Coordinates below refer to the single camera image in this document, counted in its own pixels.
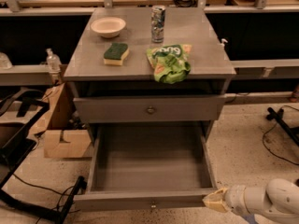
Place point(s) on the grey wooden drawer cabinet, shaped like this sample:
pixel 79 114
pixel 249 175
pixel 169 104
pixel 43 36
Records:
pixel 211 70

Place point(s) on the green yellow sponge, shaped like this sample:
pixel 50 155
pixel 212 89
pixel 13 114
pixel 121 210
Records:
pixel 116 54

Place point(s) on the grey drawer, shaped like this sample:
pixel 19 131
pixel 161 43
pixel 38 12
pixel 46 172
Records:
pixel 149 108
pixel 148 166

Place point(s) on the white bowl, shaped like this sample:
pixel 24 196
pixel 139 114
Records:
pixel 108 27

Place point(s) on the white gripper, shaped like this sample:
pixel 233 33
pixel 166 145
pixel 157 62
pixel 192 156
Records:
pixel 234 197

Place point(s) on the clear sanitizer bottle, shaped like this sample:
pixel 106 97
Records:
pixel 53 61

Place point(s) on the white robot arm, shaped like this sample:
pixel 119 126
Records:
pixel 277 201

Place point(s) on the black metal stand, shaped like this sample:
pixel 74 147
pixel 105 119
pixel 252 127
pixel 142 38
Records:
pixel 14 148

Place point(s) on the black stand leg right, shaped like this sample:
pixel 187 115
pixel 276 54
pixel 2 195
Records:
pixel 292 132

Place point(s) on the grey top drawer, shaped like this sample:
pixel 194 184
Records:
pixel 149 108

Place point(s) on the green chip bag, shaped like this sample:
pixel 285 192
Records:
pixel 170 63

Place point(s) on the tall drink can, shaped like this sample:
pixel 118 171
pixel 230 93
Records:
pixel 157 23

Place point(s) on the blue floor tape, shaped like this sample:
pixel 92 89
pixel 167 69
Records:
pixel 250 219

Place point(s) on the small white pump bottle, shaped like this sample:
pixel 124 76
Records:
pixel 223 42

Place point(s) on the cardboard box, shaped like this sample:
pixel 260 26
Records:
pixel 60 137

